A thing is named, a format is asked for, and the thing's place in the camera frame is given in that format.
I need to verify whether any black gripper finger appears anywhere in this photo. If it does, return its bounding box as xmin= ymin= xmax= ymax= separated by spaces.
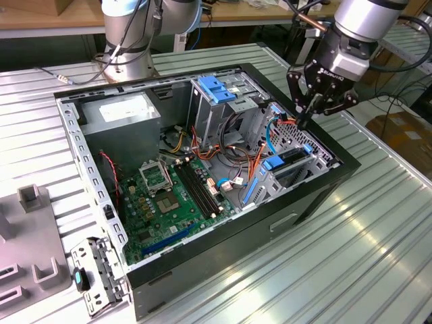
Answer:
xmin=286 ymin=65 xmax=318 ymax=129
xmin=302 ymin=82 xmax=360 ymax=130

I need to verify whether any orange red power wire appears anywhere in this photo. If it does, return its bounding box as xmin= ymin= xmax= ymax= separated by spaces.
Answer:
xmin=273 ymin=113 xmax=306 ymax=136

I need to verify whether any hard disk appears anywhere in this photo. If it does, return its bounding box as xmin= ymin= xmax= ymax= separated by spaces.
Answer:
xmin=242 ymin=144 xmax=315 ymax=206

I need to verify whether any grey metal disk bay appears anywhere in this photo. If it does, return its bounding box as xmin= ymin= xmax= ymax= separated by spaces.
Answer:
xmin=238 ymin=121 xmax=340 ymax=210

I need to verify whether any brown cardboard box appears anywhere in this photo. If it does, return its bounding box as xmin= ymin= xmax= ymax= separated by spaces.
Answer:
xmin=366 ymin=113 xmax=432 ymax=163

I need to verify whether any metal slat side table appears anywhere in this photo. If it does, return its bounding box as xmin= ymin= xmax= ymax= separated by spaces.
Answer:
xmin=379 ymin=25 xmax=432 ymax=99

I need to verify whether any blue plastic drive latch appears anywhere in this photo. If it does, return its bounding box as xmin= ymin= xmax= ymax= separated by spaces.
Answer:
xmin=198 ymin=76 xmax=237 ymax=105

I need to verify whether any grey optical drive cage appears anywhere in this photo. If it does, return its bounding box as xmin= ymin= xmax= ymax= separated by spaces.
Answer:
xmin=187 ymin=69 xmax=271 ymax=151

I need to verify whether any wooden desk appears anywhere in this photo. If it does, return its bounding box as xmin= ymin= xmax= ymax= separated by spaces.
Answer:
xmin=0 ymin=0 xmax=338 ymax=65

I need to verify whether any black RAM slot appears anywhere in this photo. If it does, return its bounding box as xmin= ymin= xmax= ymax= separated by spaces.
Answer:
xmin=188 ymin=157 xmax=224 ymax=212
xmin=173 ymin=163 xmax=212 ymax=220
xmin=184 ymin=159 xmax=220 ymax=215
xmin=178 ymin=161 xmax=216 ymax=219

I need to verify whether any metal socket cover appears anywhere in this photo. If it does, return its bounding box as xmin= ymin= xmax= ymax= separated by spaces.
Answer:
xmin=138 ymin=160 xmax=173 ymax=195

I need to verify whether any black open PC case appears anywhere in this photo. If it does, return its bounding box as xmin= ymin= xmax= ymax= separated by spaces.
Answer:
xmin=53 ymin=62 xmax=362 ymax=321

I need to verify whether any CPU socket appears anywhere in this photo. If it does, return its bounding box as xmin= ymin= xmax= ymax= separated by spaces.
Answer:
xmin=153 ymin=190 xmax=182 ymax=215

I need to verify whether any grey power supply unit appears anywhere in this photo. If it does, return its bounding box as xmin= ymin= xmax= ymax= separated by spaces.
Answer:
xmin=78 ymin=91 xmax=162 ymax=176

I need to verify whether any blue expansion slot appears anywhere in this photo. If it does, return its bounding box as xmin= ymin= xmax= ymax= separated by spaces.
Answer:
xmin=140 ymin=222 xmax=196 ymax=257

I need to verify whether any green motherboard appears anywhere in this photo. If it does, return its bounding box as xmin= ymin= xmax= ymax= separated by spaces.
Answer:
xmin=117 ymin=157 xmax=237 ymax=266

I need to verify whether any cardboard box on desk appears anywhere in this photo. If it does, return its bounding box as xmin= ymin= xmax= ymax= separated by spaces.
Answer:
xmin=18 ymin=0 xmax=68 ymax=16

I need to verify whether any grey parts rack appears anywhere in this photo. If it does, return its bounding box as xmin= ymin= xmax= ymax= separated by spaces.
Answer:
xmin=0 ymin=184 xmax=74 ymax=311

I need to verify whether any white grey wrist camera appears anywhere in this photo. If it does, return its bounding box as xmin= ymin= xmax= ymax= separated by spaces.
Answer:
xmin=332 ymin=50 xmax=371 ymax=82

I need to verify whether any long blue data wire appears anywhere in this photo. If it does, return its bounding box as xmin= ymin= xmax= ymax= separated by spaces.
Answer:
xmin=265 ymin=103 xmax=283 ymax=156

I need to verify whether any orange red wire bundle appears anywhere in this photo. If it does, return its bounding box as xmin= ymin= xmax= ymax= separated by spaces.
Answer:
xmin=190 ymin=124 xmax=267 ymax=183

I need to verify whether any short blue data wire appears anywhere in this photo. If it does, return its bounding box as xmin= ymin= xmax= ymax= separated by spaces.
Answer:
xmin=215 ymin=177 xmax=244 ymax=193

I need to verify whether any yellow black wire bundle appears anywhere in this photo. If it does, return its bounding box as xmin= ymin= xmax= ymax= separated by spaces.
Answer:
xmin=167 ymin=130 xmax=187 ymax=153

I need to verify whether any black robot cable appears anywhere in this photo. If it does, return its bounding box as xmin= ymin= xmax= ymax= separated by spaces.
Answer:
xmin=146 ymin=0 xmax=166 ymax=48

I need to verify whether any red black fan wire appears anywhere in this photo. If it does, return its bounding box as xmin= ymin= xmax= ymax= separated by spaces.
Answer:
xmin=99 ymin=151 xmax=121 ymax=207

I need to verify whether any black cable with metal connector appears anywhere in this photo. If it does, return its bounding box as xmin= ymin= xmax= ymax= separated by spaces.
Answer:
xmin=35 ymin=0 xmax=146 ymax=86

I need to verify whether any metal expansion bracket plate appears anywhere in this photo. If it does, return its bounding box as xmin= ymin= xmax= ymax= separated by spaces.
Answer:
xmin=69 ymin=236 xmax=132 ymax=318

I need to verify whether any black blue bracket latch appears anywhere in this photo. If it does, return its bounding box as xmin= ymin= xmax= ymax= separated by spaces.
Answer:
xmin=72 ymin=267 xmax=91 ymax=292

